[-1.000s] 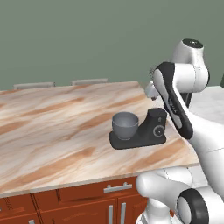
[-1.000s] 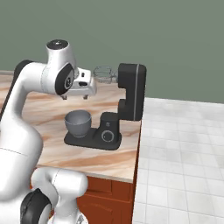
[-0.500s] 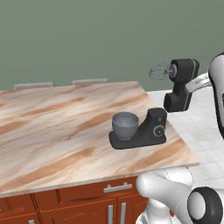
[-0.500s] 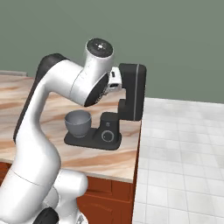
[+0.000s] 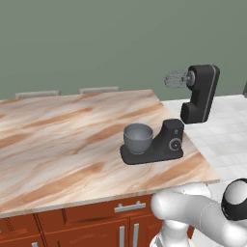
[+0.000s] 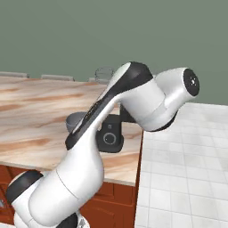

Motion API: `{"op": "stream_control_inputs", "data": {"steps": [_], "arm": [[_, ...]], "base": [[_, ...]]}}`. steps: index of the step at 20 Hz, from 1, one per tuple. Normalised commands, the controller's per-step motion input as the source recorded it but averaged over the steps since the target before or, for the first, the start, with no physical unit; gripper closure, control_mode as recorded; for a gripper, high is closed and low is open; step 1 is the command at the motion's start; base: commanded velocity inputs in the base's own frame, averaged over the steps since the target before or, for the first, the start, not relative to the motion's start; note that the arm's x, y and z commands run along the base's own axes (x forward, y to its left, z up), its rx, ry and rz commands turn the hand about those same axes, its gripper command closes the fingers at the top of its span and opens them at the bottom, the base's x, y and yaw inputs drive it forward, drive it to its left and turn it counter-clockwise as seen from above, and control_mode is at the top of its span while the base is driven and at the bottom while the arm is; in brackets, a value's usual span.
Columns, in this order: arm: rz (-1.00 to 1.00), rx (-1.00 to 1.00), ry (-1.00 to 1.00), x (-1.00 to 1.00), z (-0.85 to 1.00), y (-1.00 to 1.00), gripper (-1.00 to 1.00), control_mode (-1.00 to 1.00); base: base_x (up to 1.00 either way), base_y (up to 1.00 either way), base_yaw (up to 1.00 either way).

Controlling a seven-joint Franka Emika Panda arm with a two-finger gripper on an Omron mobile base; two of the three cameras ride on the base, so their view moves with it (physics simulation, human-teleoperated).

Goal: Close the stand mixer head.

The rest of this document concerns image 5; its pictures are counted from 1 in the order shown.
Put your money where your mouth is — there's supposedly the grey mixer bowl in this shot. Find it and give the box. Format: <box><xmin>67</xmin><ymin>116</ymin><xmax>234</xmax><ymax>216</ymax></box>
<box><xmin>123</xmin><ymin>123</ymin><xmax>154</xmax><ymax>155</ymax></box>

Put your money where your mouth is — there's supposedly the black stand mixer base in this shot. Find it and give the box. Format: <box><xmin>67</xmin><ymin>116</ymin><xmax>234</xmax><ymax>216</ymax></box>
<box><xmin>119</xmin><ymin>118</ymin><xmax>185</xmax><ymax>166</ymax></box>

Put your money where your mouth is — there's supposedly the black stand mixer head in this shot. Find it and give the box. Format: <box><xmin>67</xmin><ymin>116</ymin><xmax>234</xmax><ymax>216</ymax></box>
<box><xmin>179</xmin><ymin>64</ymin><xmax>221</xmax><ymax>125</ymax></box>

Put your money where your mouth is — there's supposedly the grey chair back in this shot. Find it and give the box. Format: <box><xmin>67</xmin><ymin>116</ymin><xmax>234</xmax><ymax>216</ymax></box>
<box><xmin>14</xmin><ymin>90</ymin><xmax>62</xmax><ymax>99</ymax></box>
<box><xmin>78</xmin><ymin>85</ymin><xmax>121</xmax><ymax>96</ymax></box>

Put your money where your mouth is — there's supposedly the red-brown wide drawer front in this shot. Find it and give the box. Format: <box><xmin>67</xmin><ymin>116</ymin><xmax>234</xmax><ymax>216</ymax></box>
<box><xmin>62</xmin><ymin>194</ymin><xmax>154</xmax><ymax>227</ymax></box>

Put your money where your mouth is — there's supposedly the red-brown cupboard door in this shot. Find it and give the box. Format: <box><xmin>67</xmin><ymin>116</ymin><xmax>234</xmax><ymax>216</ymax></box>
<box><xmin>0</xmin><ymin>234</ymin><xmax>45</xmax><ymax>247</ymax></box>
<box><xmin>128</xmin><ymin>213</ymin><xmax>164</xmax><ymax>247</ymax></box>
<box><xmin>42</xmin><ymin>218</ymin><xmax>130</xmax><ymax>247</ymax></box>

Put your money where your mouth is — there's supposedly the red-brown narrow drawer front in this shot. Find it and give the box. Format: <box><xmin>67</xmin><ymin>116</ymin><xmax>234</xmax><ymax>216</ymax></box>
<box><xmin>0</xmin><ymin>213</ymin><xmax>41</xmax><ymax>243</ymax></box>

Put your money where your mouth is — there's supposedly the wire whisk attachment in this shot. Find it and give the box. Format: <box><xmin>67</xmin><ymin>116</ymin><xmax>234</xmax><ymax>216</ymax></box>
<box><xmin>164</xmin><ymin>69</ymin><xmax>188</xmax><ymax>91</ymax></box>

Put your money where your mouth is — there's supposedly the silver drawer handle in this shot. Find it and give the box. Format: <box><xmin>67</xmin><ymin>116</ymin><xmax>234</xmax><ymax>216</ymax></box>
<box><xmin>114</xmin><ymin>201</ymin><xmax>147</xmax><ymax>214</ymax></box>

